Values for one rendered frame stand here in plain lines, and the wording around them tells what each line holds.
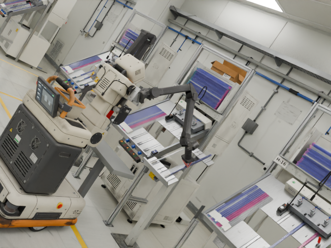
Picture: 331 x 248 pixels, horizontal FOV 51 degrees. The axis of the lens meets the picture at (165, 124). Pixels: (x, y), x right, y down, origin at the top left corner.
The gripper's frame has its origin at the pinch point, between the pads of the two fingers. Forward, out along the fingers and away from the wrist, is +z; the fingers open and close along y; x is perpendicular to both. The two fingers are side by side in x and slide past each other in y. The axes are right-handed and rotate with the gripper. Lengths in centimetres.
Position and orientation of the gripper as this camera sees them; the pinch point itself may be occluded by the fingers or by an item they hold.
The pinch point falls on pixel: (187, 166)
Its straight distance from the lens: 287.1
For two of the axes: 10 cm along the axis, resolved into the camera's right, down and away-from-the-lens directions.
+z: -0.2, 8.1, 5.9
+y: -5.6, -5.0, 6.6
